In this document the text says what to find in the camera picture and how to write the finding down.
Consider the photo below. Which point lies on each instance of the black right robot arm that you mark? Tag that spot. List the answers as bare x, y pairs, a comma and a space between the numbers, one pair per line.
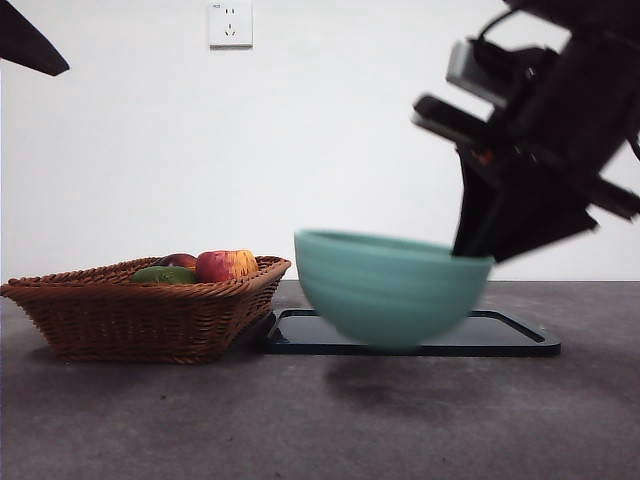
600, 15

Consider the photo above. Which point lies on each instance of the white wall socket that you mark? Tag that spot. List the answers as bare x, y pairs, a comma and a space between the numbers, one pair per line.
231, 25

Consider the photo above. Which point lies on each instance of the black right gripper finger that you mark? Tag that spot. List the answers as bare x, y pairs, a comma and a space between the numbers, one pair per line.
540, 220
475, 200

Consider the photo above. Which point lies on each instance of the green avocado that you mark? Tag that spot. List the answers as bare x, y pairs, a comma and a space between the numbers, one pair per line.
160, 275

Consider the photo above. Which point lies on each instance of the dark rectangular tray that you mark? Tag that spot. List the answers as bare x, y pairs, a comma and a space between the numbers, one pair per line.
500, 342

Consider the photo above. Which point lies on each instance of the brown wicker basket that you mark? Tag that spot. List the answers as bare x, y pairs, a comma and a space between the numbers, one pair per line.
130, 320

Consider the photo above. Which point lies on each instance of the teal ribbed bowl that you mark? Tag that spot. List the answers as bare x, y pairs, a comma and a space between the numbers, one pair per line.
390, 295

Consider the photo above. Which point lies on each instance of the red yellow apple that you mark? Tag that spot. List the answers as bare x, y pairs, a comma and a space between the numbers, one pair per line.
225, 265

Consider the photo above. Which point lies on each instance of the dark red plum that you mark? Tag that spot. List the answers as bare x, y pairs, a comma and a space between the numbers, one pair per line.
180, 261

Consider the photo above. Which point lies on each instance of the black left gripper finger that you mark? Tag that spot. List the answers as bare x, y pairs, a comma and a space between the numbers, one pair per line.
30, 45

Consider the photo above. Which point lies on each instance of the pale grey camera box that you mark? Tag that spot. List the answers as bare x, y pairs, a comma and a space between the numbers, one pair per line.
470, 70

